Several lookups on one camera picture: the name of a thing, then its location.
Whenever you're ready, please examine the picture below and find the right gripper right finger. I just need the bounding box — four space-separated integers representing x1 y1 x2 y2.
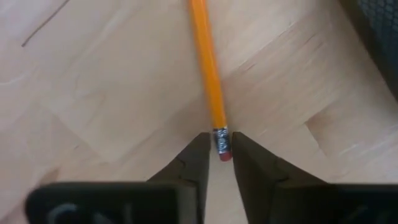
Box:
232 132 398 224

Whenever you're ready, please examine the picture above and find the yellow pencil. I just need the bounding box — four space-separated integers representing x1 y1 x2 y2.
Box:
188 0 233 162

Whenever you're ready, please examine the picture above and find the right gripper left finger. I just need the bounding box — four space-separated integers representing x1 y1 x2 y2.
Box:
25 132 211 224

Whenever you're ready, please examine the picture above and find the black mesh desk organizer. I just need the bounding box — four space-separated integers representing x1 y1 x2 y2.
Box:
338 0 398 100

